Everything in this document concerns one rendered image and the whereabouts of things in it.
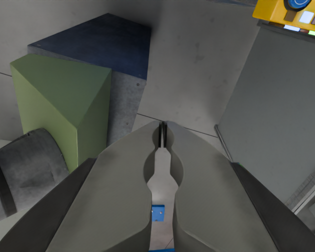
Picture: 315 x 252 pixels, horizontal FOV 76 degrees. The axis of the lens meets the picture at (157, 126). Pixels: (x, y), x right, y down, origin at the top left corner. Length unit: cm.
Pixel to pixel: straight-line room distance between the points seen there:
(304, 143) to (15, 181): 100
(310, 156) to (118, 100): 79
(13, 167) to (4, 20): 149
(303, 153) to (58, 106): 95
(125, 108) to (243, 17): 122
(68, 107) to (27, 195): 16
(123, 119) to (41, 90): 27
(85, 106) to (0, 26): 152
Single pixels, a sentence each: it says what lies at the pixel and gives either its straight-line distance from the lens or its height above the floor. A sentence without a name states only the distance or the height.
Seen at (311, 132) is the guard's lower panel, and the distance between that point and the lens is 104.
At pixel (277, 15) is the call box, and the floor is 107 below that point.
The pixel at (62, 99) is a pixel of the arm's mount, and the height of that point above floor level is 120.
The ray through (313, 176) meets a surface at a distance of 101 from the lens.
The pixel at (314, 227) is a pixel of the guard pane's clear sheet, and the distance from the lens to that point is 104.
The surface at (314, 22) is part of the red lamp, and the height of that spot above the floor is 108.
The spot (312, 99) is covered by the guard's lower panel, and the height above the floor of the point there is 75.
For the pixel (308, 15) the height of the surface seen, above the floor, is 108.
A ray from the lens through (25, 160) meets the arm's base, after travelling 40.
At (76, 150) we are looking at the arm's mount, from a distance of 33.
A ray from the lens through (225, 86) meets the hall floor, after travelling 173.
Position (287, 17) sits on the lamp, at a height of 108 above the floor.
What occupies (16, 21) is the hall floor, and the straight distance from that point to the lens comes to 178.
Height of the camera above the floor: 152
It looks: 57 degrees down
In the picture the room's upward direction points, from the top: 179 degrees clockwise
